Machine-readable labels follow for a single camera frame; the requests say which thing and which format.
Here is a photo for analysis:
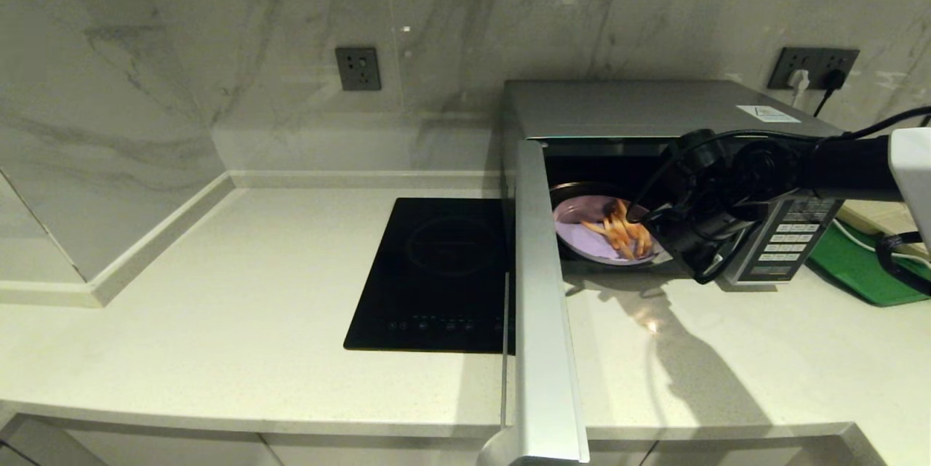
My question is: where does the microwave door with glass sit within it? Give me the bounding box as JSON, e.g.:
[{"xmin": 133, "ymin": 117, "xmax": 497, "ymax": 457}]
[{"xmin": 476, "ymin": 139, "xmax": 590, "ymax": 466}]

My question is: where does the black induction cooktop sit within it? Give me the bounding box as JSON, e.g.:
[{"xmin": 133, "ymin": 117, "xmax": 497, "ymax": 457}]
[{"xmin": 343, "ymin": 198, "xmax": 516, "ymax": 355}]

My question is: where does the purple plate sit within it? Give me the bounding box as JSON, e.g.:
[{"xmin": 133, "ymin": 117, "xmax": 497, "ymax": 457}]
[{"xmin": 553, "ymin": 194, "xmax": 664, "ymax": 266}]

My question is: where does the white power cable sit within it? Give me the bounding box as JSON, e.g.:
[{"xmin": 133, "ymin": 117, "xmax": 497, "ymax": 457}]
[{"xmin": 831, "ymin": 219, "xmax": 931, "ymax": 263}]

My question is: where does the beige power strip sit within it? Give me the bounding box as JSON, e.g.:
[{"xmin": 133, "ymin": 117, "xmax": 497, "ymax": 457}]
[{"xmin": 836, "ymin": 201, "xmax": 928, "ymax": 257}]

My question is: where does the grey wall socket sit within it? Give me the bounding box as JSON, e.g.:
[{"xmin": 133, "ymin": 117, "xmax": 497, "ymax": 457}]
[
  {"xmin": 335, "ymin": 47, "xmax": 382, "ymax": 92},
  {"xmin": 769, "ymin": 47, "xmax": 818, "ymax": 91},
  {"xmin": 815, "ymin": 48, "xmax": 860, "ymax": 89}
]

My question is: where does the smooth black camera cable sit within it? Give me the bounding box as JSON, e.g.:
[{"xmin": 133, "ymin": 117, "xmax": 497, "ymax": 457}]
[{"xmin": 626, "ymin": 108, "xmax": 931, "ymax": 227}]

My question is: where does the silver microwave oven body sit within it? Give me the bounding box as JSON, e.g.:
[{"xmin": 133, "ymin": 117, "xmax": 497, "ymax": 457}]
[{"xmin": 500, "ymin": 79, "xmax": 848, "ymax": 285}]

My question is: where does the green plastic tray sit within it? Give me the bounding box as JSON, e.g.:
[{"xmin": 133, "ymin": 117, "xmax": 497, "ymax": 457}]
[{"xmin": 809, "ymin": 222, "xmax": 931, "ymax": 307}]

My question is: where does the white sticker label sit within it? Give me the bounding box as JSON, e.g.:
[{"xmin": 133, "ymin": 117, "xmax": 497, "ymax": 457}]
[{"xmin": 736, "ymin": 105, "xmax": 802, "ymax": 123}]

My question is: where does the black plug with cable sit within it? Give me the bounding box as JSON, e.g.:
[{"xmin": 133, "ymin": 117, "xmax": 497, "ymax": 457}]
[{"xmin": 813, "ymin": 70, "xmax": 848, "ymax": 118}]

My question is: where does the white cabinet corner panel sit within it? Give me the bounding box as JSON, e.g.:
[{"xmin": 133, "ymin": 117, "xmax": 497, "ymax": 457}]
[{"xmin": 0, "ymin": 417, "xmax": 110, "ymax": 466}]

